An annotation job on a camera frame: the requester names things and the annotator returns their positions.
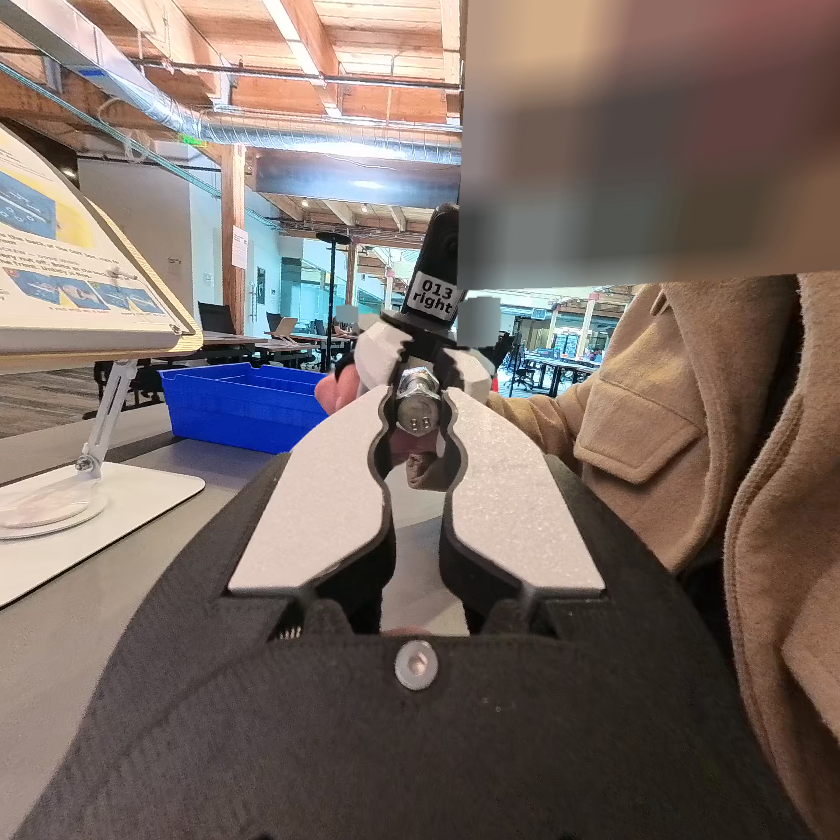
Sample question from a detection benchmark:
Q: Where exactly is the person's tan sweater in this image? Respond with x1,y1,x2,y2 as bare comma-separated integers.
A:
573,272,840,840

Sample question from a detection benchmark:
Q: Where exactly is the steel hex nut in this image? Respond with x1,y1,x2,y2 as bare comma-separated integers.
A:
395,367,440,399

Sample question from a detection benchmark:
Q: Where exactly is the wooden office desk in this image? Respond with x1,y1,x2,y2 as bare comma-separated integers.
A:
197,328,359,370

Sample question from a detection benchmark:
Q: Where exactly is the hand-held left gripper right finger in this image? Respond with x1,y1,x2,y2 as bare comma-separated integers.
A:
440,385,606,636

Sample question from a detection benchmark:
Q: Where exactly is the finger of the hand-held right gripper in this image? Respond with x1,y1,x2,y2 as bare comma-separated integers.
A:
353,321,412,399
440,344,495,409

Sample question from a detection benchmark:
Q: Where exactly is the white stand base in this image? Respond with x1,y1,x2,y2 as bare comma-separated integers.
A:
0,120,206,609

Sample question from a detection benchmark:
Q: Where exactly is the person's right hand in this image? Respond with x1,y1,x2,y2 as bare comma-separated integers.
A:
314,361,439,468

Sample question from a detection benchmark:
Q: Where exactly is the long office table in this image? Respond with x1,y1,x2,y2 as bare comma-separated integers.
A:
534,353,602,399

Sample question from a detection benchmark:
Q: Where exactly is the printed instruction sheet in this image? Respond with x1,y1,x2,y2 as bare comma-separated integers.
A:
0,126,169,317

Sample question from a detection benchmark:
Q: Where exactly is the blue plastic bin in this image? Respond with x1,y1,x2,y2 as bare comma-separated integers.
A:
159,361,329,455

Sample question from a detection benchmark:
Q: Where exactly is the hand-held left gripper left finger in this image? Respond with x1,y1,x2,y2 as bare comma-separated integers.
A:
227,386,398,636

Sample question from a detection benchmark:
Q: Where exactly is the steel hex bolt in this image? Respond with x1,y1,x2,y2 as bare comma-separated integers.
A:
393,390,442,438

